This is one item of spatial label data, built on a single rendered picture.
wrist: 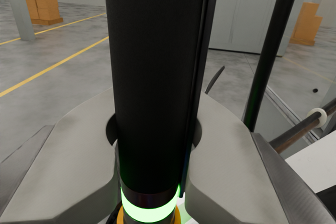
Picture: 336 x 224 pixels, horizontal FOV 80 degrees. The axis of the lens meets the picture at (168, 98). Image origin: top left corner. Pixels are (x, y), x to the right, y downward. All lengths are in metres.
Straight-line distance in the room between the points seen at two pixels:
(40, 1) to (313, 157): 8.31
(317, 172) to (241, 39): 5.34
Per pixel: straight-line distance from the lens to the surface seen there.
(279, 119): 1.35
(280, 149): 0.29
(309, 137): 1.15
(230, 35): 5.72
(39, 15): 8.56
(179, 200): 0.20
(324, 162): 0.55
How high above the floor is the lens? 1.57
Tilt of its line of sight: 30 degrees down
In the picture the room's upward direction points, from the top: 4 degrees clockwise
